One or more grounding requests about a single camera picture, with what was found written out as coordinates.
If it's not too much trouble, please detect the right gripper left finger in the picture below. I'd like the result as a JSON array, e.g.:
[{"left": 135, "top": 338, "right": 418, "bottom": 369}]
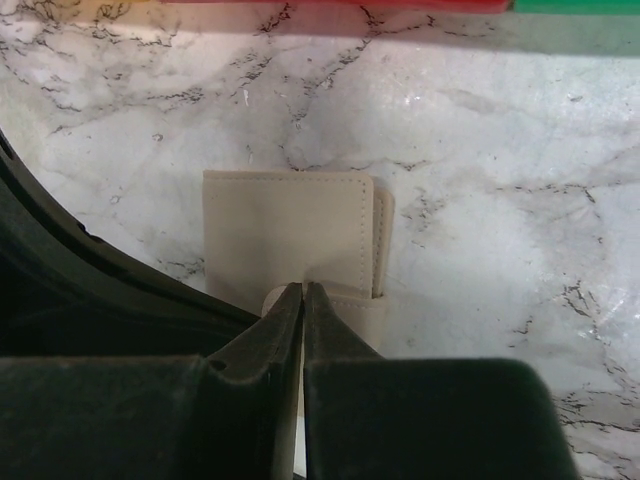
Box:
[{"left": 1, "top": 283, "right": 303, "bottom": 479}]

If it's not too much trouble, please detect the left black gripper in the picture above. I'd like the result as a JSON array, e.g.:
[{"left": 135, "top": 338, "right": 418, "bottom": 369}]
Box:
[{"left": 1, "top": 140, "right": 257, "bottom": 356}]

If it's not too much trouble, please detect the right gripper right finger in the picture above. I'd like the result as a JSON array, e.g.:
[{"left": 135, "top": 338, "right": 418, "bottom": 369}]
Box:
[{"left": 304, "top": 283, "right": 579, "bottom": 479}]

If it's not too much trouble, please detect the red plastic bin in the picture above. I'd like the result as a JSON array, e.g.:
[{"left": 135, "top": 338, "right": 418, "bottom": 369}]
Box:
[{"left": 159, "top": 0, "right": 511, "bottom": 21}]

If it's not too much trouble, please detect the green plastic bin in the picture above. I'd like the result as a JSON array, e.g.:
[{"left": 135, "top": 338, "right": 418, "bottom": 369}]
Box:
[{"left": 513, "top": 0, "right": 640, "bottom": 15}]

